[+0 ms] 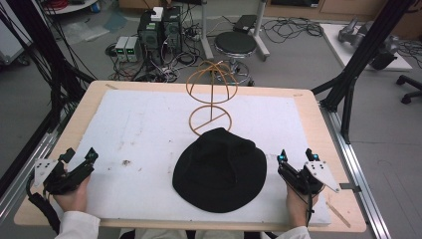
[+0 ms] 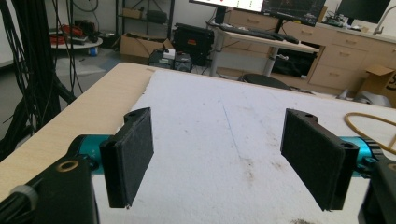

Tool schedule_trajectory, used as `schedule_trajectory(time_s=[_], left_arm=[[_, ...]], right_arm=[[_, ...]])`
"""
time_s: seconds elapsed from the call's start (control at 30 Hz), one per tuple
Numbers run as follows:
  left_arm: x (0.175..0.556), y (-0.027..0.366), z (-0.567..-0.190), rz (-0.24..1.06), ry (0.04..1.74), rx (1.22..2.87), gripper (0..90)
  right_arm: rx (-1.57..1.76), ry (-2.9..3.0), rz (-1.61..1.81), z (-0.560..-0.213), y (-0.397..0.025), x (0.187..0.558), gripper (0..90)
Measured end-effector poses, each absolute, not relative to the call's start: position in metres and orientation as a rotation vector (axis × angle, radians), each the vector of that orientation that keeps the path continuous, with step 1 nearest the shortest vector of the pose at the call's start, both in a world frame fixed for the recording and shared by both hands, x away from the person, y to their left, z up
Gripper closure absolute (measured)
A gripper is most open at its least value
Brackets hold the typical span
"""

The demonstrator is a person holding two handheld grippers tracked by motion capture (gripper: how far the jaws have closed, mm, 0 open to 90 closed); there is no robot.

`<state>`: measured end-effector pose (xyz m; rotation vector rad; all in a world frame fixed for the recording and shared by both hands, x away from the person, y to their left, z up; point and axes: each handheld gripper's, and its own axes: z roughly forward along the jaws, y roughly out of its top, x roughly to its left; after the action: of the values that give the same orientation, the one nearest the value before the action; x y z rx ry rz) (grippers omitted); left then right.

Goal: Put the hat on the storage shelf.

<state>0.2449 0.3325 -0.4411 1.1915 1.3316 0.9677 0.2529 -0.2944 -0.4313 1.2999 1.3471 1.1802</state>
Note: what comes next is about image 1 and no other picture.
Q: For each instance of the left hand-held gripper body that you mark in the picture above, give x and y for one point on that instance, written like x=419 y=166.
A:
x=71 y=177

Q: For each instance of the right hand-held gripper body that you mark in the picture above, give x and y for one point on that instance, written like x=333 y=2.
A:
x=298 y=179

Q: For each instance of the black brimmed hat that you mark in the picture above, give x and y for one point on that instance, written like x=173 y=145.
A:
x=219 y=172

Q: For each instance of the person's left hand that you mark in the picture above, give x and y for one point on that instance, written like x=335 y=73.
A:
x=73 y=200

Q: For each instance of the person's right hand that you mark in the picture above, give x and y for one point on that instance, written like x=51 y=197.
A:
x=297 y=207

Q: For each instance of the thin wooden stick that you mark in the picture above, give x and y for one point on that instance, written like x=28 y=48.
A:
x=338 y=214

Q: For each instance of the white foam mat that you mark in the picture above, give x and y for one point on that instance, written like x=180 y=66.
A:
x=142 y=139

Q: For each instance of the strip of beige tape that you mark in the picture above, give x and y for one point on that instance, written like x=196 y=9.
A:
x=111 y=86

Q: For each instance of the white floor platform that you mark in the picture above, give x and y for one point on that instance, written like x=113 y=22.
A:
x=336 y=49

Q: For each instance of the white power supply unit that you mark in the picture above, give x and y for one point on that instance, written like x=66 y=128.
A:
x=133 y=49
x=121 y=48

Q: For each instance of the black office chair base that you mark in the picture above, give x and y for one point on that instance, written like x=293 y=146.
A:
x=409 y=88

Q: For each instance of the black round stool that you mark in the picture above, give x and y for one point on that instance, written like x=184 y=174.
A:
x=235 y=45

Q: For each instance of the clear plastic sheet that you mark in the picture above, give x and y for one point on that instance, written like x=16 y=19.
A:
x=83 y=31

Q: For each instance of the grey equipment case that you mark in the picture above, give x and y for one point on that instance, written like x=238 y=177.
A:
x=11 y=43

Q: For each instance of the black computer tower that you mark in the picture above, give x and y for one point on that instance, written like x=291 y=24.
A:
x=172 y=28
x=150 y=36

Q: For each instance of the flat black box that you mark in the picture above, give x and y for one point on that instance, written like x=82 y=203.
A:
x=245 y=23

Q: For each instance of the round white table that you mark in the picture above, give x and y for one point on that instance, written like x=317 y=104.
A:
x=71 y=6

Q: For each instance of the small white box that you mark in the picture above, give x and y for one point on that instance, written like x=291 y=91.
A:
x=157 y=14

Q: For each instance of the aluminium rail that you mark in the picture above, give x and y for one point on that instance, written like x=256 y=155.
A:
x=361 y=172
x=30 y=166

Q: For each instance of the black metal bracket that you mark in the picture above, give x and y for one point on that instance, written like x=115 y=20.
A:
x=350 y=187

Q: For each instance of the black metal frame strut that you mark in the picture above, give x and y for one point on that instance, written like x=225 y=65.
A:
x=56 y=76
x=358 y=56

